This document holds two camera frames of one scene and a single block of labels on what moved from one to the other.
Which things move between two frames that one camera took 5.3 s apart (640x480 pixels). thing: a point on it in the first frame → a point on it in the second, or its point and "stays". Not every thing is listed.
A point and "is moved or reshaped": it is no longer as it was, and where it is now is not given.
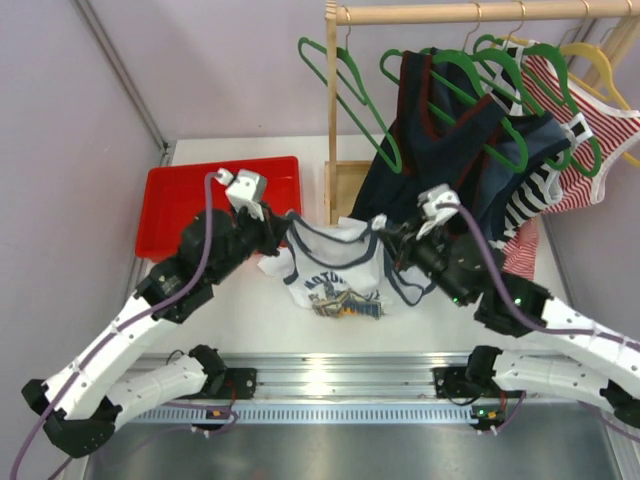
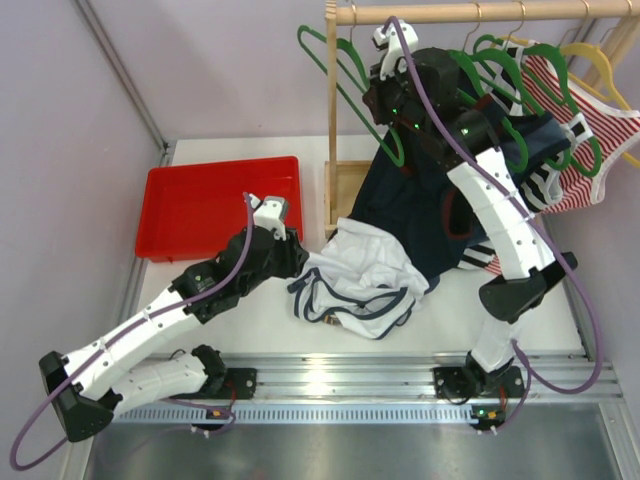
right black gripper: x=402 y=242 → x=376 y=91
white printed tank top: x=344 y=267 is moved or reshaped
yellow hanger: x=602 y=91 stays
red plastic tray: x=168 y=194 stays
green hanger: x=361 y=97 is moved or reshaped
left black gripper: x=270 y=228 → x=293 y=251
